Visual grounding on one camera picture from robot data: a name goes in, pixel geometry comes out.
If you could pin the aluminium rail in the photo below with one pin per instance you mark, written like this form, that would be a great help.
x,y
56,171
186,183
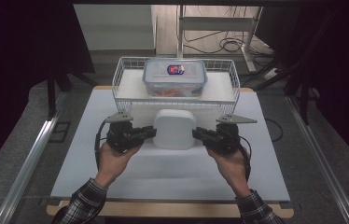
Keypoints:
x,y
29,161
322,161

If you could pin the clear lidded food container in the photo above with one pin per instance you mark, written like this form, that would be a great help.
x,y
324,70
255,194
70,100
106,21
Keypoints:
x,y
175,81

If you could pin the black metal stand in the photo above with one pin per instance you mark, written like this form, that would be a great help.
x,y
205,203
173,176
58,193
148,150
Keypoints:
x,y
51,96
303,93

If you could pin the pale grey table mat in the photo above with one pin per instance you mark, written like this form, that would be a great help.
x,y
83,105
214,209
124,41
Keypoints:
x,y
169,174

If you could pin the white cabinet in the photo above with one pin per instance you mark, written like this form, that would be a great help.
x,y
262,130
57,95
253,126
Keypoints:
x,y
113,28

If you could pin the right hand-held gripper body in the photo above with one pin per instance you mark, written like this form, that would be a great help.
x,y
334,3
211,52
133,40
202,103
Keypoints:
x,y
225,137

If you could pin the white metal desk frame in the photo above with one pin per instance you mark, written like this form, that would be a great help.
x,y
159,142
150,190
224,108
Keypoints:
x,y
216,23

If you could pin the black floor bracket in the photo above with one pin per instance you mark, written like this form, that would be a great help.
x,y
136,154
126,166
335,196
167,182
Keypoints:
x,y
60,132

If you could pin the white power strip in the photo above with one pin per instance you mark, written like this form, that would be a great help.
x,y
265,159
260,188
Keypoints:
x,y
271,74

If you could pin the person's left hand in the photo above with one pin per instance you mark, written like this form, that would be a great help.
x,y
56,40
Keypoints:
x,y
113,165

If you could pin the person's right hand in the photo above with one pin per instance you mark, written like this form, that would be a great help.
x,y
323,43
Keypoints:
x,y
231,171

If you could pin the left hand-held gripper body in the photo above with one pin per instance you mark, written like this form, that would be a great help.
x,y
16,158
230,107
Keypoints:
x,y
121,133

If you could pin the white square plastic container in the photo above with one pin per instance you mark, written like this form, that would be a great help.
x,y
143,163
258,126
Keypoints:
x,y
174,130

